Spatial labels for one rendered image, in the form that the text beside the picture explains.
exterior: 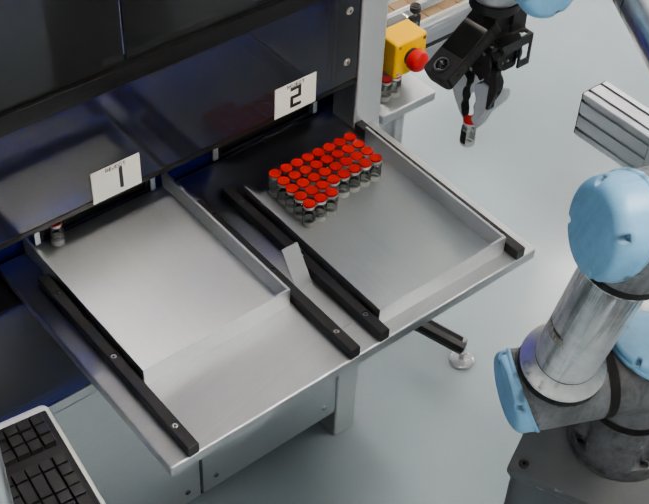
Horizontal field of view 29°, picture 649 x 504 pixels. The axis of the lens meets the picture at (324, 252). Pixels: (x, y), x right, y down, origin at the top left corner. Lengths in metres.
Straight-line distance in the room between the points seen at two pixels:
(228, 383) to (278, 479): 0.99
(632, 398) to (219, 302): 0.62
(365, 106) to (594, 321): 0.82
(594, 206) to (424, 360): 1.69
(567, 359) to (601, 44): 2.57
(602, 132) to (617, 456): 1.23
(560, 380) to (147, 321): 0.62
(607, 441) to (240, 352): 0.54
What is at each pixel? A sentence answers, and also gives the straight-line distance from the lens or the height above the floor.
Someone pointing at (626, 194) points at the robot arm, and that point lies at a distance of 1.33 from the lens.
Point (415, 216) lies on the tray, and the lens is 2.05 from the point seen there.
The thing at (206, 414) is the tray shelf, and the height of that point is 0.88.
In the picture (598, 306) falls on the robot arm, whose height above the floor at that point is 1.23.
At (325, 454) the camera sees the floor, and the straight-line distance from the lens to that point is 2.81.
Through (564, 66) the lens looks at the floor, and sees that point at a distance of 3.96.
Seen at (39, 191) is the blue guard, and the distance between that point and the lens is 1.84.
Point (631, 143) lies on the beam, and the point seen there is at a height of 0.51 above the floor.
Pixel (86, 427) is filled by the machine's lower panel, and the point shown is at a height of 0.50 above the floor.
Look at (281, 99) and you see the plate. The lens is 2.03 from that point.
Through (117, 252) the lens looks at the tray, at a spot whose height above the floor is 0.88.
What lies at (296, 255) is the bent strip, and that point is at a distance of 1.91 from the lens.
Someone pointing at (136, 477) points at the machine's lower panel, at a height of 0.28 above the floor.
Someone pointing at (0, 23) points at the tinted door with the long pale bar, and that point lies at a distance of 1.67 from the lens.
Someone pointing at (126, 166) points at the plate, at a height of 1.03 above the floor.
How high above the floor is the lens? 2.27
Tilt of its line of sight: 45 degrees down
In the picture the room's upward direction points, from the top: 3 degrees clockwise
